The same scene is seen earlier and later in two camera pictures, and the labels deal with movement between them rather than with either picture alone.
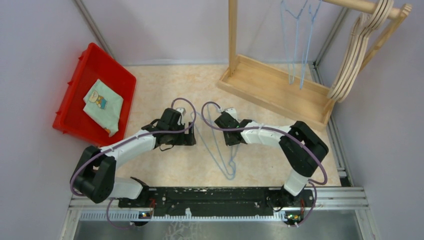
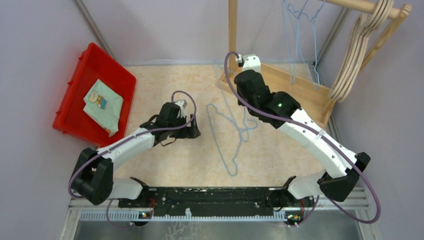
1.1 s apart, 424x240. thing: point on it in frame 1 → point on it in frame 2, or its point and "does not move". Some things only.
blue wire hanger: [218, 148] → [228, 102]
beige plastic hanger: [365, 25] does not move
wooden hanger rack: [297, 98] does not move
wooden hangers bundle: [382, 13] does not move
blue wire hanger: [312, 19] → [316, 88]
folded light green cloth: [104, 106] does not move
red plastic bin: [94, 107] does not move
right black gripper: [228, 141] → [239, 102]
